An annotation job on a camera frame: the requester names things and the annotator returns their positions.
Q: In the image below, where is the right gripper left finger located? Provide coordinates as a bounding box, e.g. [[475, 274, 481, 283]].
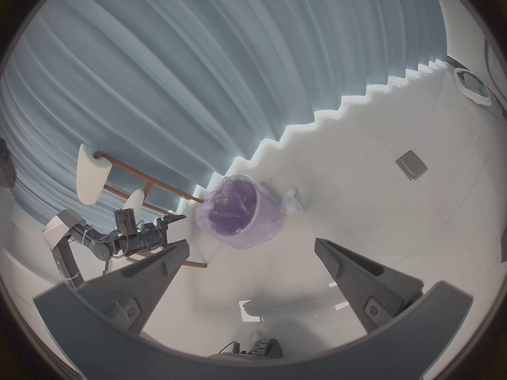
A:
[[77, 241, 190, 336]]

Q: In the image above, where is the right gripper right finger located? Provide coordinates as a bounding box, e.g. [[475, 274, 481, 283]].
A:
[[314, 238, 424, 336]]

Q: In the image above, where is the purple plastic bag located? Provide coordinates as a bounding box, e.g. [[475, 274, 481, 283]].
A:
[[195, 174, 288, 250]]

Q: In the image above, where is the white plastic wrapper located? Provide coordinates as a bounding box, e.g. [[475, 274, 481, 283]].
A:
[[282, 187, 306, 215]]

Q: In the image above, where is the white trash bin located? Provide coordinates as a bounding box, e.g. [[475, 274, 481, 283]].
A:
[[208, 177, 278, 248]]

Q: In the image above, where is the white cushioned wooden chair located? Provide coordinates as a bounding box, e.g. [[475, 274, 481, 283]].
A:
[[75, 144, 207, 269]]

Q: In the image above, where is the pale blue curtain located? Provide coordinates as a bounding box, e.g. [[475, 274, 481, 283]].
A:
[[0, 0, 450, 229]]

